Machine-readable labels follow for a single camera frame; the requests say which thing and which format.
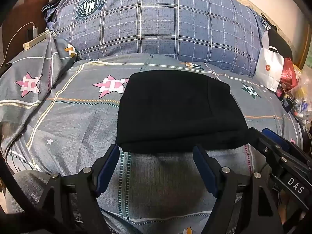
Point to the white paper bag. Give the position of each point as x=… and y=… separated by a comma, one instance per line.
x=268, y=70

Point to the red plastic bag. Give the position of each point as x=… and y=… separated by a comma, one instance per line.
x=288, y=74

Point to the clear plastic bag of items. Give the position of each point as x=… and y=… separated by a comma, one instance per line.
x=301, y=102

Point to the cream power strip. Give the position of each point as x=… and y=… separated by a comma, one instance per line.
x=34, y=41

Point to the black padded object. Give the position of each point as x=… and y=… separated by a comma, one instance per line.
x=277, y=41

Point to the wooden cabinet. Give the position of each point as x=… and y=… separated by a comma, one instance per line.
x=306, y=53

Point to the blue plaid pillow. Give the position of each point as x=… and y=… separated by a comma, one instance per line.
x=158, y=24

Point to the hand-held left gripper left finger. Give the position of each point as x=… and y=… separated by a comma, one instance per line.
x=107, y=171

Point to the brown wooden headboard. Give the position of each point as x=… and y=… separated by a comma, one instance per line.
x=22, y=12

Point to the black pants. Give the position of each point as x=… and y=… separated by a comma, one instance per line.
x=170, y=109

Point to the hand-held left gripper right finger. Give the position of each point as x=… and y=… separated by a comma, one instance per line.
x=206, y=173

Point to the grey star-print bedsheet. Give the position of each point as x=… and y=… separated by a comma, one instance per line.
x=73, y=107

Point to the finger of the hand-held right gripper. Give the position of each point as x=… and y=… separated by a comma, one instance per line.
x=276, y=137
x=262, y=143

